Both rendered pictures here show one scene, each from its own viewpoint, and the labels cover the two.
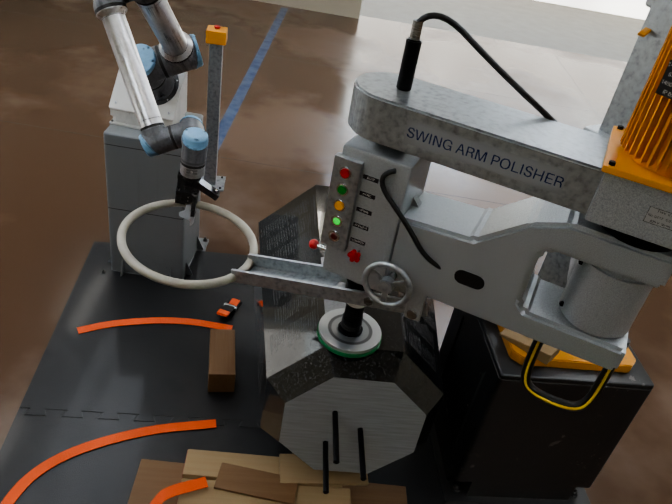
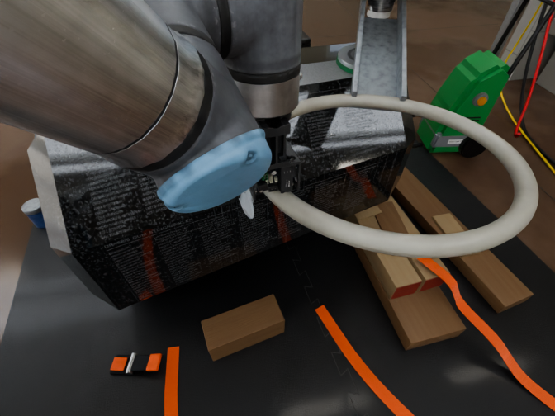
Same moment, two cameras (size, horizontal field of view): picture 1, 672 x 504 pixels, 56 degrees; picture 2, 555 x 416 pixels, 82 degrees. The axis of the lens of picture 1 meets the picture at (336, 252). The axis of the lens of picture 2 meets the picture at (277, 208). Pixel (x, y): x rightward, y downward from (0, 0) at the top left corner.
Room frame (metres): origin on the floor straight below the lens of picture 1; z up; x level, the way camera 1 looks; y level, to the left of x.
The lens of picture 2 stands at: (2.09, 0.96, 1.32)
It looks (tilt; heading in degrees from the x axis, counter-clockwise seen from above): 47 degrees down; 262
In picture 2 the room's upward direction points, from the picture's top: straight up
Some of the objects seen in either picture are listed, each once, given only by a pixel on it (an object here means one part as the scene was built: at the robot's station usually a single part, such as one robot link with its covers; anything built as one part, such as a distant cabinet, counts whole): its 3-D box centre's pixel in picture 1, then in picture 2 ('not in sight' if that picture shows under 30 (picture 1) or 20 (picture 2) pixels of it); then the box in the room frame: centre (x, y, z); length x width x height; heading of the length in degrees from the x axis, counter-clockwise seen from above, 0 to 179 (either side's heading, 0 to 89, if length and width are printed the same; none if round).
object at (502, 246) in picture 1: (502, 265); not in sight; (1.47, -0.46, 1.33); 0.74 x 0.23 x 0.49; 71
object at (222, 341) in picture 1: (221, 359); (244, 326); (2.14, 0.44, 0.07); 0.30 x 0.12 x 0.12; 14
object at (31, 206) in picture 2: not in sight; (39, 213); (3.16, -0.31, 0.08); 0.10 x 0.10 x 0.13
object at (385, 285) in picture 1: (391, 278); not in sight; (1.46, -0.17, 1.22); 0.15 x 0.10 x 0.15; 71
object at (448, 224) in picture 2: not in sight; (455, 234); (1.08, 0.14, 0.09); 0.25 x 0.10 x 0.01; 95
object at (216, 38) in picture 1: (213, 111); not in sight; (3.87, 0.96, 0.54); 0.20 x 0.20 x 1.09; 9
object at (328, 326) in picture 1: (349, 330); (369, 57); (1.61, -0.09, 0.87); 0.21 x 0.21 x 0.01
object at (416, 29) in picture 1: (410, 55); not in sight; (1.61, -0.09, 1.81); 0.04 x 0.04 x 0.17
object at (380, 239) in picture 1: (401, 219); not in sight; (1.59, -0.17, 1.35); 0.36 x 0.22 x 0.45; 71
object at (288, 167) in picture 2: (188, 187); (267, 148); (2.05, 0.59, 1.04); 0.09 x 0.08 x 0.12; 100
